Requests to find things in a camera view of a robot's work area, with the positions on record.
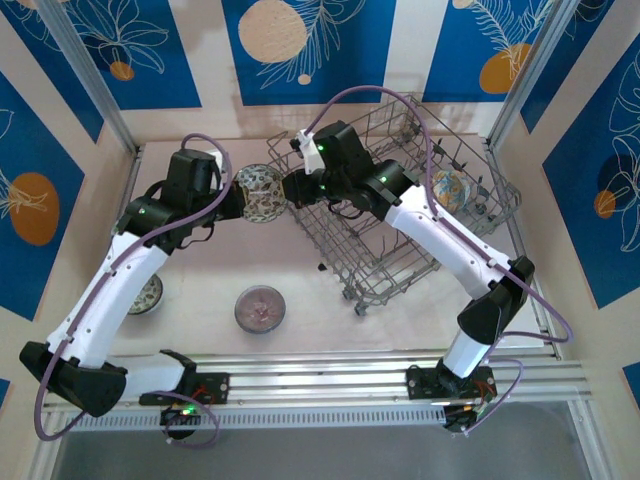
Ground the brown leaf pattern bowl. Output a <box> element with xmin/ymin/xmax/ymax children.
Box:
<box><xmin>233</xmin><ymin>163</ymin><xmax>290</xmax><ymax>225</ymax></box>

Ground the pink purple bowl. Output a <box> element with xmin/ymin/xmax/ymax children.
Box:
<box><xmin>234</xmin><ymin>285</ymin><xmax>286</xmax><ymax>334</ymax></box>

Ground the colourful plate in rack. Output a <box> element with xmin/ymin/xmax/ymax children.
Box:
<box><xmin>432</xmin><ymin>169</ymin><xmax>472</xmax><ymax>211</ymax></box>

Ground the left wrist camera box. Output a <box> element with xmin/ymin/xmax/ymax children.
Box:
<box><xmin>213</xmin><ymin>152</ymin><xmax>229</xmax><ymax>192</ymax></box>

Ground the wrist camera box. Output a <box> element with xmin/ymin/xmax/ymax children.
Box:
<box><xmin>291</xmin><ymin>128</ymin><xmax>324</xmax><ymax>175</ymax></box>
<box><xmin>213</xmin><ymin>152</ymin><xmax>229</xmax><ymax>192</ymax></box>

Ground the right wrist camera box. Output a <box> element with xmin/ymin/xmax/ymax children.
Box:
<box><xmin>291</xmin><ymin>128</ymin><xmax>324</xmax><ymax>175</ymax></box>

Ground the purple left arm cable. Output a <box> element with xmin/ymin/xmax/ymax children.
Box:
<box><xmin>37</xmin><ymin>132</ymin><xmax>234</xmax><ymax>448</ymax></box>

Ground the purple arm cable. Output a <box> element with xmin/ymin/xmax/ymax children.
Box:
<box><xmin>37</xmin><ymin>132</ymin><xmax>234</xmax><ymax>448</ymax></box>
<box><xmin>305</xmin><ymin>85</ymin><xmax>575</xmax><ymax>437</ymax></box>

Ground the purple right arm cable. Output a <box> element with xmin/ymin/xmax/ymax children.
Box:
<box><xmin>305</xmin><ymin>85</ymin><xmax>575</xmax><ymax>437</ymax></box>

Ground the grey wire dish rack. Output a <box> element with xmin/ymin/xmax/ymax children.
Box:
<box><xmin>266</xmin><ymin>92</ymin><xmax>521</xmax><ymax>317</ymax></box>

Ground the aluminium frame post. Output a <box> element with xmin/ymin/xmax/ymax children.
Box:
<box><xmin>37</xmin><ymin>0</ymin><xmax>140</xmax><ymax>154</ymax></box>
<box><xmin>487</xmin><ymin>0</ymin><xmax>571</xmax><ymax>151</ymax></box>

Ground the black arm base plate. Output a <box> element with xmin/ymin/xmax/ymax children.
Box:
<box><xmin>405</xmin><ymin>364</ymin><xmax>496</xmax><ymax>401</ymax></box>
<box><xmin>139</xmin><ymin>372</ymin><xmax>231</xmax><ymax>406</ymax></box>

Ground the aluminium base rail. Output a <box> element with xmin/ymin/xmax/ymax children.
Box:
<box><xmin>42</xmin><ymin>349</ymin><xmax>591</xmax><ymax>414</ymax></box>

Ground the white slotted cable duct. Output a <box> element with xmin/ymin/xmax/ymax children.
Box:
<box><xmin>64</xmin><ymin>407</ymin><xmax>451</xmax><ymax>432</ymax></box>

